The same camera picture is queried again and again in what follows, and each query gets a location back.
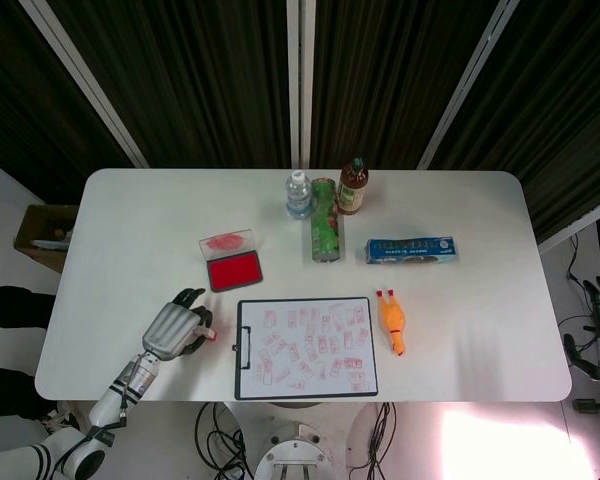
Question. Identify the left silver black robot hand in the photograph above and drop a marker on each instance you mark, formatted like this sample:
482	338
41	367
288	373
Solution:
172	330

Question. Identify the small white and red block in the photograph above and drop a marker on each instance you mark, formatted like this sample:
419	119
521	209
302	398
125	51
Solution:
208	334

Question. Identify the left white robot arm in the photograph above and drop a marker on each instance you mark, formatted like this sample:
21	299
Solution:
110	397

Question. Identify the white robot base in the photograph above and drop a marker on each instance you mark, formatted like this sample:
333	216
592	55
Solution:
295	452

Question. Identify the red ink pad with lid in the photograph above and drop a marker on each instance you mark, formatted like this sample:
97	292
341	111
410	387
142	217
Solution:
232	272

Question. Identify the yellow rubber chicken toy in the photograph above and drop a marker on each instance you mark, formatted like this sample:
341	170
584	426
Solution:
392	320

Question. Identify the black clipboard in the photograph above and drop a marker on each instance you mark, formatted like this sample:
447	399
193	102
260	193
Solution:
238	350

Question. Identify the white paper with red stamps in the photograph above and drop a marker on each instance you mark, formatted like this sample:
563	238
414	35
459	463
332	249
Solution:
310	350

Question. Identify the black and white sneaker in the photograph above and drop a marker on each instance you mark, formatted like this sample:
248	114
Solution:
60	417

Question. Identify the person's black trouser legs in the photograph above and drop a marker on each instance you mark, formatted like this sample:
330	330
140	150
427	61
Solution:
10	305

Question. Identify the brown cardboard box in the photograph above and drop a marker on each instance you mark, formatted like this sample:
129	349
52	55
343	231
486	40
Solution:
40	225

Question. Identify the green chip can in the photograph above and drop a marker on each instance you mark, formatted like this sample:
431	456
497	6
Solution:
325	230

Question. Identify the clear water bottle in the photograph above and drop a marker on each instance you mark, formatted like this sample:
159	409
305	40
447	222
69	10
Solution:
298	197

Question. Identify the brown tea bottle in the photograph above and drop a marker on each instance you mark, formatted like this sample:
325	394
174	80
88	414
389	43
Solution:
352	192

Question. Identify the blue cookie box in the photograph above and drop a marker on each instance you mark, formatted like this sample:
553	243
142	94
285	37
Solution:
410	250

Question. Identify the dark pleated curtain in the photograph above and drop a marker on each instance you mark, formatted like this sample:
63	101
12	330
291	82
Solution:
20	100
560	100
190	75
390	75

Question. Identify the white frame post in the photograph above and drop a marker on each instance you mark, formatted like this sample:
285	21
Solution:
80	80
467	85
580	225
301	85

